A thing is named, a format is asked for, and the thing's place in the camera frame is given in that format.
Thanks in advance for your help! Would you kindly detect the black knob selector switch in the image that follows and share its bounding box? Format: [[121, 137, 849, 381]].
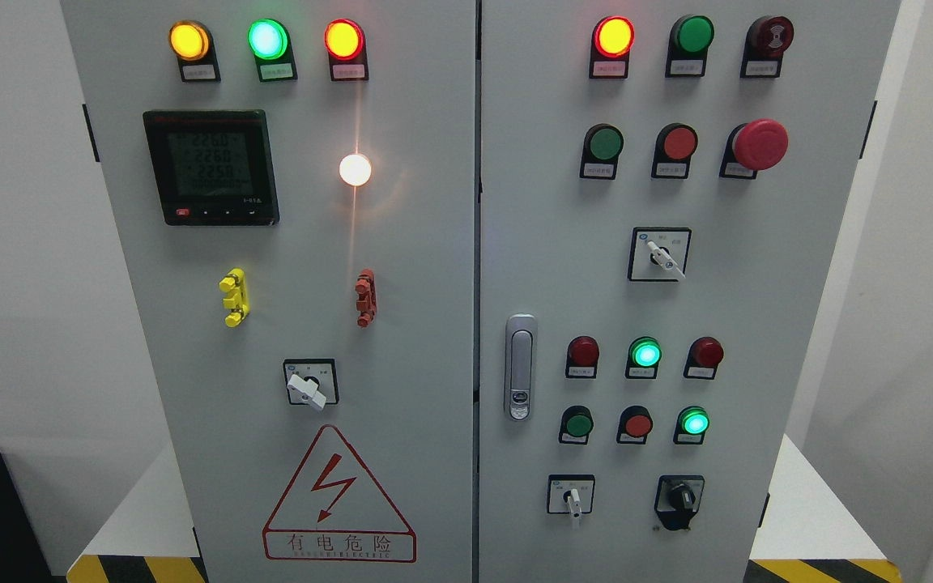
[[653, 474, 705, 531]]

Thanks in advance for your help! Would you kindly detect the red terminal block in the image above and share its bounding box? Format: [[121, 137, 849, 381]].
[[353, 268, 377, 328]]

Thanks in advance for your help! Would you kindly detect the dark red indicator left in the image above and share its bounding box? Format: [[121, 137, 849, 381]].
[[565, 335, 600, 379]]

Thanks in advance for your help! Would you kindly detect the dark red indicator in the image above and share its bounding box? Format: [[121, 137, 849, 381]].
[[684, 336, 723, 381], [565, 335, 600, 379]]

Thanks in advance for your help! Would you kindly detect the white lit lamp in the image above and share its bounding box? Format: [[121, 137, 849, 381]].
[[339, 154, 373, 188]]

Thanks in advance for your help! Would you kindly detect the green push button lower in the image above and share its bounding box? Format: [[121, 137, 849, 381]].
[[558, 405, 594, 445]]

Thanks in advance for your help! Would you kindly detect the green push button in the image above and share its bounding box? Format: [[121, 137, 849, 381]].
[[580, 123, 624, 180], [558, 405, 594, 445]]

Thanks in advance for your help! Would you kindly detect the green lit indicator middle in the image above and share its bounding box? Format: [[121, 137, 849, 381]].
[[625, 336, 662, 379]]

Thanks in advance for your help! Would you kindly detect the green push button upper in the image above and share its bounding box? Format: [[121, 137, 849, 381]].
[[580, 123, 624, 180]]

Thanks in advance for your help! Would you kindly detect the grey left cabinet door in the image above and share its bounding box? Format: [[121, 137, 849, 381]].
[[62, 1, 476, 582]]

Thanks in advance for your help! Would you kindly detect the grey cabinet door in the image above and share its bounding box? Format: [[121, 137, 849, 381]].
[[62, 1, 476, 582], [479, 1, 900, 582]]

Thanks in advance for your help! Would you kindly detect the red push button lower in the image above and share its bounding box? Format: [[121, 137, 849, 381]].
[[617, 406, 653, 445]]

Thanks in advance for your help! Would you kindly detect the red push button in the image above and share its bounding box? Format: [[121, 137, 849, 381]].
[[650, 123, 697, 180], [617, 406, 653, 445]]

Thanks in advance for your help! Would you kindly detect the grey right cabinet door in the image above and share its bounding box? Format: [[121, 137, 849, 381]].
[[479, 1, 900, 582]]

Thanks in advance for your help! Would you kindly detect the yellow terminal block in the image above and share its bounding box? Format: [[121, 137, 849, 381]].
[[218, 268, 249, 328]]

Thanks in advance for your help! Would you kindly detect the dark red indicator right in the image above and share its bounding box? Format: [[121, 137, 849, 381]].
[[684, 336, 723, 381]]

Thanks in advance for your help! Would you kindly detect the red high voltage warning sticker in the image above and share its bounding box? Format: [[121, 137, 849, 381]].
[[262, 424, 417, 564]]

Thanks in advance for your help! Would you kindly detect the red push button upper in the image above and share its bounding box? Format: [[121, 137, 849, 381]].
[[650, 123, 697, 180]]

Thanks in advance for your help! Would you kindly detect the green lit indicator lower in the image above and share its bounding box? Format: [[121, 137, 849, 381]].
[[673, 406, 709, 445]]

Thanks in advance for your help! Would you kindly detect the red-rimmed yellow indicator light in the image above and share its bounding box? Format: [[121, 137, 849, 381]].
[[323, 19, 369, 82]]

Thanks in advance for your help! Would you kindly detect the black digital power meter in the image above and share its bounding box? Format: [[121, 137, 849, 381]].
[[142, 109, 280, 226]]

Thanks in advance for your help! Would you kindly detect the red lit indicator top right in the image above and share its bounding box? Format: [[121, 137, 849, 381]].
[[589, 15, 636, 79]]

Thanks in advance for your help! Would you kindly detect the green lit indicator light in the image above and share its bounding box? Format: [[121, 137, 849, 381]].
[[248, 18, 299, 83]]

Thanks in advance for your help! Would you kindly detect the red emergency stop mushroom button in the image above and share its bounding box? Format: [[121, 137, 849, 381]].
[[719, 118, 789, 180]]

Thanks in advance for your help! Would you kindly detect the dark green indicator top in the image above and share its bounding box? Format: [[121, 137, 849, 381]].
[[664, 15, 715, 78]]

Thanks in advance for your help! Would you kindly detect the dark red buzzer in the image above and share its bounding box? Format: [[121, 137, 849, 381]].
[[740, 15, 794, 79]]

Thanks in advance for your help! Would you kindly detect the silver door handle lock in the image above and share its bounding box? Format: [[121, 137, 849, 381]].
[[503, 313, 537, 421]]

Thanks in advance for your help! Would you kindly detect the white-handled selector switch left door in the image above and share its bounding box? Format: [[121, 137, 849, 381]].
[[283, 358, 340, 412]]

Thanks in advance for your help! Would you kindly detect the white-handled selector switch upper right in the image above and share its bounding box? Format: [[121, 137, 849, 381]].
[[627, 228, 692, 282]]

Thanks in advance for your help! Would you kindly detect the white-handled selector switch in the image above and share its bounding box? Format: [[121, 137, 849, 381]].
[[547, 474, 595, 529], [627, 228, 692, 282]]

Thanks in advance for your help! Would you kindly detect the white-handled selector switch lower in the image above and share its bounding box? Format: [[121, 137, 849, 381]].
[[547, 474, 595, 529]]

